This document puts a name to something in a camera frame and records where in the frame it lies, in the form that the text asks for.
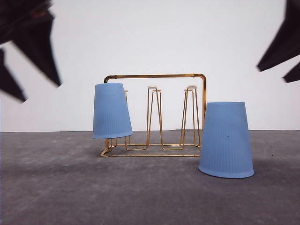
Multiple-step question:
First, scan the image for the gold wire cup rack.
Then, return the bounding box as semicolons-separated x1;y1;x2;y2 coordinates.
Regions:
101;74;207;157

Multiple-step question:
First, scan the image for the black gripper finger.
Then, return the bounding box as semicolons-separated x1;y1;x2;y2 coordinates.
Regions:
0;0;61;87
0;48;27;102
257;0;300;72
282;62;300;83

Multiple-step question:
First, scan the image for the blue ribbed cup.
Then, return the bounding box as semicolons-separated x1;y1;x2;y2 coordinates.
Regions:
93;82;133;139
198;102;254;179

